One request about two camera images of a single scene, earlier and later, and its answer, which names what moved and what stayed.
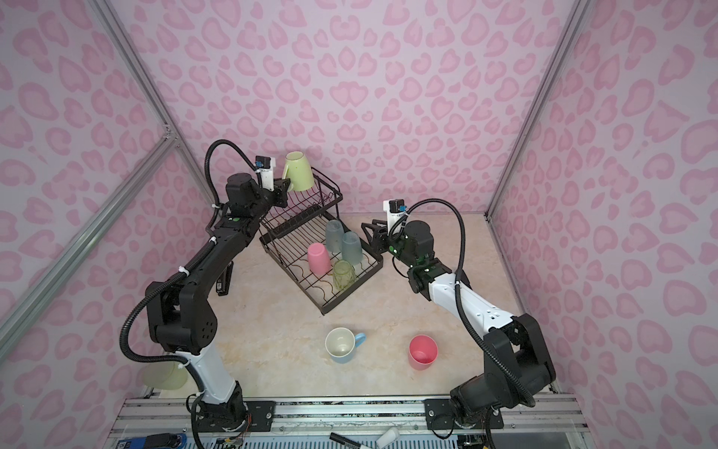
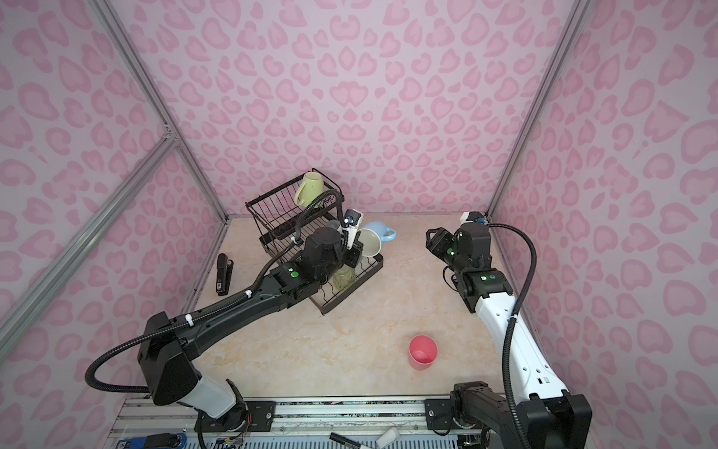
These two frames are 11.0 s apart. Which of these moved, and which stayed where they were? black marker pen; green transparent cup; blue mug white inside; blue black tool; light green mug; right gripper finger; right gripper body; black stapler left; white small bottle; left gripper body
Moved: left gripper body; right gripper body; light green mug; right gripper finger; blue mug white inside
Stayed: white small bottle; green transparent cup; black stapler left; black marker pen; blue black tool
